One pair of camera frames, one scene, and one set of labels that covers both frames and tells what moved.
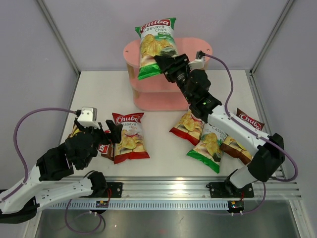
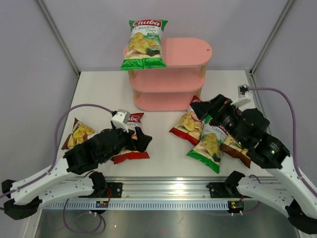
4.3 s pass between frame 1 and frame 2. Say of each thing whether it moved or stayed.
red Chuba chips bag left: stayed
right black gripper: moved
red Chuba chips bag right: stayed
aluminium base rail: stayed
